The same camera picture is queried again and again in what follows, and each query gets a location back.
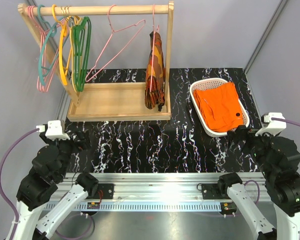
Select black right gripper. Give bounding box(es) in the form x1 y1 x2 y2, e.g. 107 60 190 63
227 124 280 179

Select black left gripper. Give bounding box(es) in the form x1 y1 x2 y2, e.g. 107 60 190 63
40 128 91 180

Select orange trousers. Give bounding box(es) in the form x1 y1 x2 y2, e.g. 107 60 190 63
193 82 244 133

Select pink wire hanger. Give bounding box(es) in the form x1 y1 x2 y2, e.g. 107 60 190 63
84 4 146 83
149 4 160 92

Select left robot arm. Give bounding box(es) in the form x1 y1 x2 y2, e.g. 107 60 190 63
7 131 99 240

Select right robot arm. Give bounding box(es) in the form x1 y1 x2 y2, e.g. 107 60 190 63
197 118 300 240

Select pink empty hanger left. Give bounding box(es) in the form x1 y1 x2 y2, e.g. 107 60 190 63
26 6 61 93

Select camouflage patterned trousers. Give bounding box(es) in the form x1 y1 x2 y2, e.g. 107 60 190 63
144 31 166 112

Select green plastic hanger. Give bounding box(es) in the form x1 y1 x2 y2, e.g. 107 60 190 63
71 16 92 92

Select yellow plastic hanger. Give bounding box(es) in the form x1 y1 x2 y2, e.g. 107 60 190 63
51 4 80 86

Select teal plastic hanger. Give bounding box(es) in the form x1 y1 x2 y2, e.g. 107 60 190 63
37 4 60 92

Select wooden clothes rack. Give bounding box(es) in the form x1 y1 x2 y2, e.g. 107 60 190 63
17 1 174 122

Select white perforated plastic basket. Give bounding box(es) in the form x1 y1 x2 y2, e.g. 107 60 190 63
189 77 250 138

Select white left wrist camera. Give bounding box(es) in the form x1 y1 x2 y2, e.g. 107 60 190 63
36 120 70 141

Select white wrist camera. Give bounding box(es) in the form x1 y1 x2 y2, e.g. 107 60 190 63
36 120 70 141
255 112 287 137

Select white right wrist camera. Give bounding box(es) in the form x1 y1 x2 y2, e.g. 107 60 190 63
255 112 287 137

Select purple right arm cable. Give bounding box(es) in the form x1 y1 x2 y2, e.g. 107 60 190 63
244 118 300 240

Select aluminium mounting rail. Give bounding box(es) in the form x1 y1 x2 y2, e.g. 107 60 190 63
12 99 278 240

